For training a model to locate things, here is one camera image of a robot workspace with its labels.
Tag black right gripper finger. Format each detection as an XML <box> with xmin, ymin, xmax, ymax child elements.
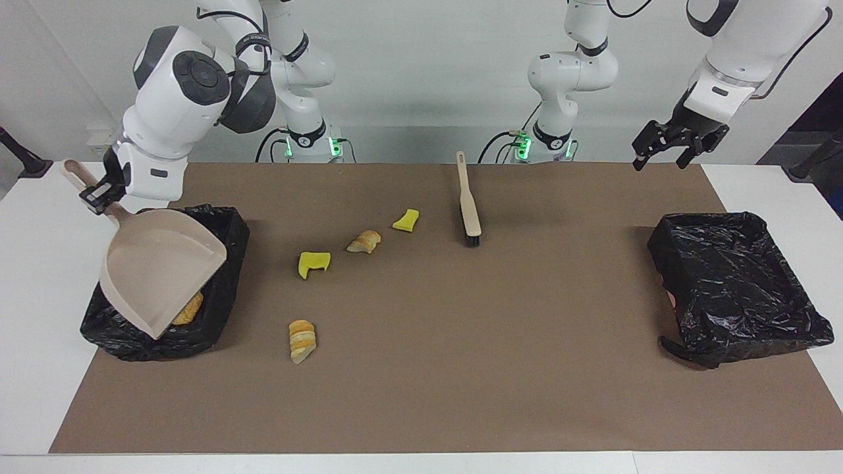
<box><xmin>80</xmin><ymin>179</ymin><xmax>126</xmax><ymax>215</ymax></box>

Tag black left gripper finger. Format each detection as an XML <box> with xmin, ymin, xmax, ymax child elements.
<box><xmin>632</xmin><ymin>122</ymin><xmax>682</xmax><ymax>172</ymax></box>
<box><xmin>676</xmin><ymin>128</ymin><xmax>729</xmax><ymax>170</ymax></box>

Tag beige plastic dustpan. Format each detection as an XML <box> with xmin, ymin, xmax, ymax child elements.
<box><xmin>61</xmin><ymin>159</ymin><xmax>228</xmax><ymax>340</ymax></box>

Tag brown bread roll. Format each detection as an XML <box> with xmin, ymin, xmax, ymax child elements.
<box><xmin>173</xmin><ymin>292</ymin><xmax>205</xmax><ymax>326</ymax></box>

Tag beige brush black bristles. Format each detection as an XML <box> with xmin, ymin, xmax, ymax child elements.
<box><xmin>456</xmin><ymin>151</ymin><xmax>482</xmax><ymax>248</ymax></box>

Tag bin with black bag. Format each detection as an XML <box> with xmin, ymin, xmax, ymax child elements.
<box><xmin>647</xmin><ymin>211</ymin><xmax>835</xmax><ymax>369</ymax></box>
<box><xmin>80</xmin><ymin>204</ymin><xmax>251</xmax><ymax>361</ymax></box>

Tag white socket box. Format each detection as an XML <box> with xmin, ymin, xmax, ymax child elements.
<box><xmin>87</xmin><ymin>128</ymin><xmax>122</xmax><ymax>159</ymax></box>

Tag black stand foot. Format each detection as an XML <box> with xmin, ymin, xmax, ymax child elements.
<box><xmin>782</xmin><ymin>128</ymin><xmax>843</xmax><ymax>183</ymax></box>
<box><xmin>0</xmin><ymin>125</ymin><xmax>53</xmax><ymax>178</ymax></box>

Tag striped bread slices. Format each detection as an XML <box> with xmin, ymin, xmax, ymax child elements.
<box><xmin>288</xmin><ymin>319</ymin><xmax>317</xmax><ymax>365</ymax></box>

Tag striped croissant piece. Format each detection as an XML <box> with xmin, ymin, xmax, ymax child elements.
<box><xmin>347</xmin><ymin>230</ymin><xmax>382</xmax><ymax>255</ymax></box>

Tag brown table mat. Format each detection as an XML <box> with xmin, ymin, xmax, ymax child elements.
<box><xmin>49</xmin><ymin>163</ymin><xmax>843</xmax><ymax>454</ymax></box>

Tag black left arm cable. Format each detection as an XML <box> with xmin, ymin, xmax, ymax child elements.
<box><xmin>748</xmin><ymin>0</ymin><xmax>834</xmax><ymax>101</ymax></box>

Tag black right base cable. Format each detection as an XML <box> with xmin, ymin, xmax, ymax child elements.
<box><xmin>256</xmin><ymin>128</ymin><xmax>290</xmax><ymax>163</ymax></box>

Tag black base cable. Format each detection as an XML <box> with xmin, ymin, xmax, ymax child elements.
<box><xmin>256</xmin><ymin>128</ymin><xmax>290</xmax><ymax>163</ymax></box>
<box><xmin>478</xmin><ymin>130</ymin><xmax>528</xmax><ymax>164</ymax></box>

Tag black left base cable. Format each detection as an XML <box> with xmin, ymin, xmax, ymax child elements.
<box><xmin>478</xmin><ymin>130</ymin><xmax>528</xmax><ymax>164</ymax></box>

